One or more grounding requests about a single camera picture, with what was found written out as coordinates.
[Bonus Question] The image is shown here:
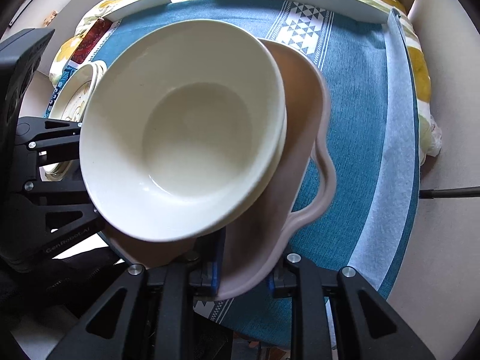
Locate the orange plush toy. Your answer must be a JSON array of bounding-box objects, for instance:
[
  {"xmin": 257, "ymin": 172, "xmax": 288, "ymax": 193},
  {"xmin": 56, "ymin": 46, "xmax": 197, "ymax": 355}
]
[{"xmin": 42, "ymin": 10, "xmax": 58, "ymax": 28}]

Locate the cream round bowl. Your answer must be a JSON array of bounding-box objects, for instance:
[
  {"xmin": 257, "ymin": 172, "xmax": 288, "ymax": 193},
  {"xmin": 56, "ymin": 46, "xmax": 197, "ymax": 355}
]
[
  {"xmin": 80, "ymin": 19, "xmax": 286, "ymax": 242},
  {"xmin": 214, "ymin": 107, "xmax": 287, "ymax": 231}
]

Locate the blue patterned tablecloth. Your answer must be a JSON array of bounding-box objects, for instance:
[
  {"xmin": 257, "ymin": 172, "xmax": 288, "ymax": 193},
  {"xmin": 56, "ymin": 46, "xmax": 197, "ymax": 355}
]
[{"xmin": 45, "ymin": 0, "xmax": 421, "ymax": 347}]

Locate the pink square bowl with handles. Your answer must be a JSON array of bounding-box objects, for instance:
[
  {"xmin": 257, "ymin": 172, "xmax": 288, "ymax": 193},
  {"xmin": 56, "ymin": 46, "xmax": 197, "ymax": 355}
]
[{"xmin": 102, "ymin": 37, "xmax": 338, "ymax": 302}]

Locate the floral striped duvet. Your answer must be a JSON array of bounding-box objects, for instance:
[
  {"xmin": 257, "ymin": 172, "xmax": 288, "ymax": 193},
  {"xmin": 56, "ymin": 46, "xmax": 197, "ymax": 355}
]
[{"xmin": 47, "ymin": 0, "xmax": 443, "ymax": 164}]

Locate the black curved stand pole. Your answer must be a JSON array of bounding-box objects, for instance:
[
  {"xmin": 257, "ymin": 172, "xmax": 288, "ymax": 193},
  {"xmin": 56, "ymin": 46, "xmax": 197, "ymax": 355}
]
[{"xmin": 419, "ymin": 186, "xmax": 480, "ymax": 199}]

